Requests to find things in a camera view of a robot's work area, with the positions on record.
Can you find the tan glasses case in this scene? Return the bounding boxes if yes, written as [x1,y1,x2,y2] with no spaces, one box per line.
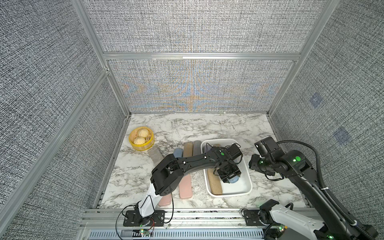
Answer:
[183,142,194,158]
[208,175,223,196]

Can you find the grey-beige rectangular glasses case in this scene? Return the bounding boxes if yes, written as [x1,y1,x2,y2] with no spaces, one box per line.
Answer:
[148,147,164,167]

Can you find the light blue case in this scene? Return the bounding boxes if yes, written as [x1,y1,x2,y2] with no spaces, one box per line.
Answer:
[225,176,240,184]
[173,148,183,158]

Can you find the purple fabric glasses case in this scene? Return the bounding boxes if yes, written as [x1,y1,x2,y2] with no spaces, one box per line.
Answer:
[206,143,212,152]

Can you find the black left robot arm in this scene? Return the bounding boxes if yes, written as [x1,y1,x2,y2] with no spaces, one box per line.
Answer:
[135,143,243,218]

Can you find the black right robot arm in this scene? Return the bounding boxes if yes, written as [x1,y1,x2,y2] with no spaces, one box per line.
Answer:
[249,137,378,240]

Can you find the white plastic storage tray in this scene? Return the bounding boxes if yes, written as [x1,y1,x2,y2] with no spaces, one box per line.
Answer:
[204,154,253,198]

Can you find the grey fabric glasses case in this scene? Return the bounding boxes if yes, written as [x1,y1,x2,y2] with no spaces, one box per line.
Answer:
[193,141,202,156]

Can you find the pink glasses case right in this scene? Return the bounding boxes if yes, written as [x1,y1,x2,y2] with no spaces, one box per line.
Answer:
[179,175,193,199]

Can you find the pink glasses case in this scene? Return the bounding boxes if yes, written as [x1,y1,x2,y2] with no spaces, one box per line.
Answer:
[158,195,172,207]
[179,175,193,199]

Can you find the pink glasses case left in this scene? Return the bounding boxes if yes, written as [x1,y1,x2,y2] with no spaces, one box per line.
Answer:
[158,195,172,207]

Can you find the yellow bamboo steamer basket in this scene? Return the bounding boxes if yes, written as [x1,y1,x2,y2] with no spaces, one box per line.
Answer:
[129,127,155,151]

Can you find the white steamed bun back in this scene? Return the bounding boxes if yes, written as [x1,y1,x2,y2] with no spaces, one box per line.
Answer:
[138,128,150,138]

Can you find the white steamed bun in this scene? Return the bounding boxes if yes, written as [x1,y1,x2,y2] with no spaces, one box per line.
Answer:
[134,136,147,145]
[138,128,150,138]

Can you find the white steamed bun front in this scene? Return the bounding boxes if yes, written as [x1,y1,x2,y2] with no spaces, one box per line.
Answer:
[134,136,147,145]

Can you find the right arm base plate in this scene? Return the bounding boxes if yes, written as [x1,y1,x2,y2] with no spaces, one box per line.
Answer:
[241,209,269,227]

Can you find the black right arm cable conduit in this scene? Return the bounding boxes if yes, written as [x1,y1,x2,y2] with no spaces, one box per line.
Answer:
[275,140,370,240]

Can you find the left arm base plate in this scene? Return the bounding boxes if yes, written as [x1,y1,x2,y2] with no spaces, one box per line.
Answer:
[123,210,166,228]

